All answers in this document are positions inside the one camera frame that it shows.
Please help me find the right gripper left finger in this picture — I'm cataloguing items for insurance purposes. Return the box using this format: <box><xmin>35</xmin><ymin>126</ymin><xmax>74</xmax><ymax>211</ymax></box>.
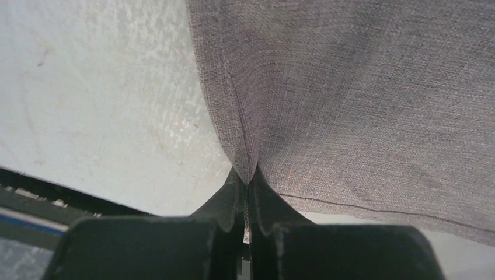
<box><xmin>43</xmin><ymin>170</ymin><xmax>244</xmax><ymax>279</ymax></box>

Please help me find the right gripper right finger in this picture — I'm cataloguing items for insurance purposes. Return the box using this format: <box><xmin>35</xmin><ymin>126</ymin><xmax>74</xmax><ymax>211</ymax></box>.
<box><xmin>248</xmin><ymin>169</ymin><xmax>444</xmax><ymax>279</ymax></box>

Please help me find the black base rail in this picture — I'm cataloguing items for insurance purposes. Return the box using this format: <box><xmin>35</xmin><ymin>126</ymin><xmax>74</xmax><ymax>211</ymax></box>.
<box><xmin>1</xmin><ymin>169</ymin><xmax>144</xmax><ymax>250</ymax></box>

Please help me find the grey cloth napkin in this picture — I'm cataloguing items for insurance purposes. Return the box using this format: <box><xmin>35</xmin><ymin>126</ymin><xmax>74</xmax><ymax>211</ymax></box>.
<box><xmin>187</xmin><ymin>1</ymin><xmax>494</xmax><ymax>246</ymax></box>

